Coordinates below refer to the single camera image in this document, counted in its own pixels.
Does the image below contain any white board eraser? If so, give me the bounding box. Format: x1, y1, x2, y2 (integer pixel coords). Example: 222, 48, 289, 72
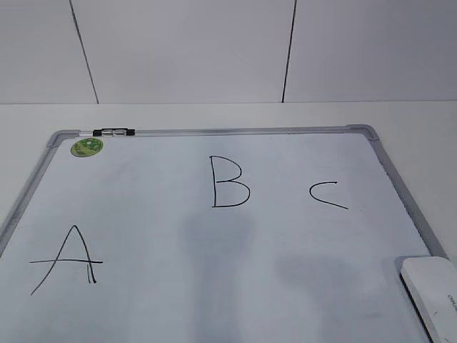
400, 257, 456, 342

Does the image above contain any round green sticker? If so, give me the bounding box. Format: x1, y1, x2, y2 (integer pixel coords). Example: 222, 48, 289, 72
70, 138, 104, 158

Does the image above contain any white board with grey frame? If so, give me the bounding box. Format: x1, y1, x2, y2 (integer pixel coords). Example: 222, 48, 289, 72
1, 124, 449, 342

